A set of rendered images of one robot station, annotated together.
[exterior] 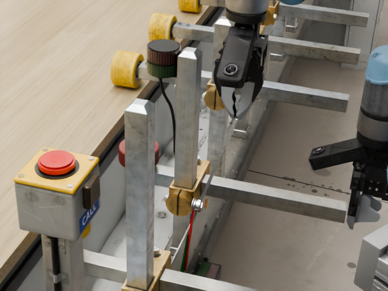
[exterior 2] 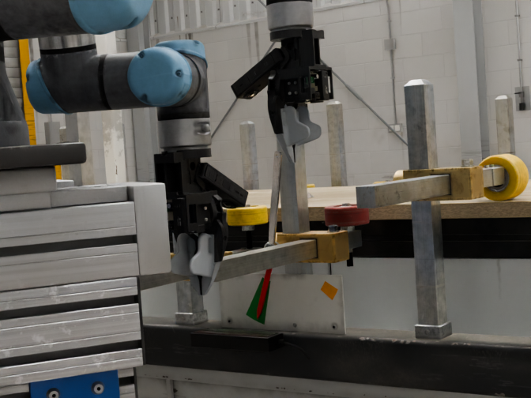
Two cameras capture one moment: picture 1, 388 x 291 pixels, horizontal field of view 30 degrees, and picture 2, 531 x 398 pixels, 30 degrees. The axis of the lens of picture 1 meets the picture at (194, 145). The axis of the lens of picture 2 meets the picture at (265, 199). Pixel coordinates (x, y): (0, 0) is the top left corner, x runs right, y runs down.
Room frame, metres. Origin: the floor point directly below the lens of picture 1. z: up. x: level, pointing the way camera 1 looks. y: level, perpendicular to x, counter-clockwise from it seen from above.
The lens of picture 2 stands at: (1.68, -1.62, 1.02)
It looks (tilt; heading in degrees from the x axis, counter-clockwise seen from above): 3 degrees down; 110
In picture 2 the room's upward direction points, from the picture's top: 4 degrees counter-clockwise
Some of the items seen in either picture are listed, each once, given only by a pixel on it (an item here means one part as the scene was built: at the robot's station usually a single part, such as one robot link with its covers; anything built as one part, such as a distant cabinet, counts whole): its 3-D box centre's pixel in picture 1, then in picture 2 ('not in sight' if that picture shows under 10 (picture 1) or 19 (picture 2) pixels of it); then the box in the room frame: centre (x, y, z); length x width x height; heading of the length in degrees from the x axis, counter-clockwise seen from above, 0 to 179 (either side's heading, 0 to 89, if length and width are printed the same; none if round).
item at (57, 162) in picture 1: (56, 165); not in sight; (0.65, 0.15, 1.22); 0.04 x 0.04 x 0.02
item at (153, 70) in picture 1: (163, 64); not in sight; (1.16, 0.06, 1.11); 0.06 x 0.06 x 0.02
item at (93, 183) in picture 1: (91, 191); not in sight; (0.64, 0.11, 1.20); 0.03 x 0.01 x 0.03; 165
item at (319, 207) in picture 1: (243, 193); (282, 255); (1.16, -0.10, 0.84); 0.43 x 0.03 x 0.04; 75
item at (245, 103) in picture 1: (247, 95); (295, 134); (1.19, -0.10, 1.04); 0.06 x 0.03 x 0.09; 165
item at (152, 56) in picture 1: (163, 51); not in sight; (1.16, 0.06, 1.14); 0.06 x 0.06 x 0.02
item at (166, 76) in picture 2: not in sight; (152, 78); (1.10, -0.42, 1.12); 0.11 x 0.11 x 0.08; 12
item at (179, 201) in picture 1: (186, 186); (309, 246); (1.17, 0.01, 0.85); 0.14 x 0.06 x 0.05; 165
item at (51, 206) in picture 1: (59, 196); not in sight; (0.65, 0.15, 1.18); 0.07 x 0.07 x 0.08; 75
